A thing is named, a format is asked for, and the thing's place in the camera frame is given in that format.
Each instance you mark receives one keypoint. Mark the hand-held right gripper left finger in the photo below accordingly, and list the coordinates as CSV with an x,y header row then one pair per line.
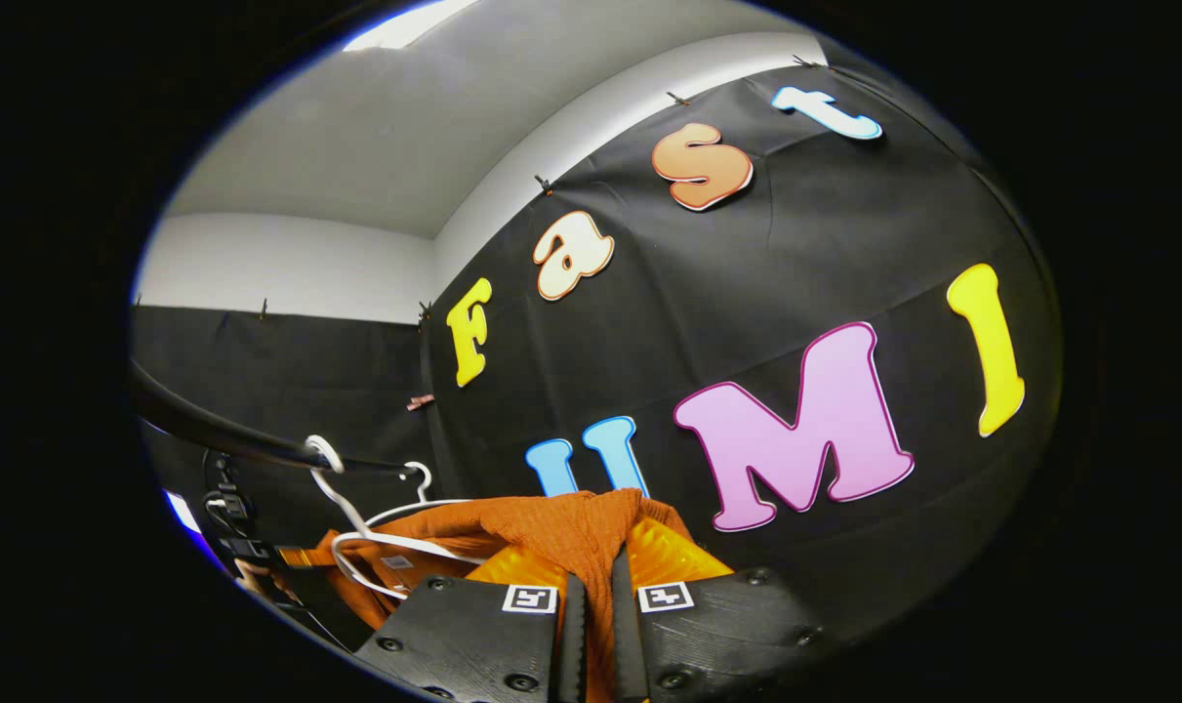
x,y
473,644

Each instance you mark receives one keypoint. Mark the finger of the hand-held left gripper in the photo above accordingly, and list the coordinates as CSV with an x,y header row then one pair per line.
x,y
327,605

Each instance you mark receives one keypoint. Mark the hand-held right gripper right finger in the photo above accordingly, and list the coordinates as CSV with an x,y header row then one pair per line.
x,y
717,640

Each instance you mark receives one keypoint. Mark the white plastic hanger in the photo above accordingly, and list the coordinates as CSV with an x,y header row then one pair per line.
x,y
340,498
423,480

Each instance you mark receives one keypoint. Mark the small pink clip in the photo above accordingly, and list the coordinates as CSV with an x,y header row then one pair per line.
x,y
421,401

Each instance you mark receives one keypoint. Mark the long ceiling light panel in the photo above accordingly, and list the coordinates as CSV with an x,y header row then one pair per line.
x,y
405,24

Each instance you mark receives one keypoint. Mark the black clothes rail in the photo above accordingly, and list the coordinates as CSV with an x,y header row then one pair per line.
x,y
220,434

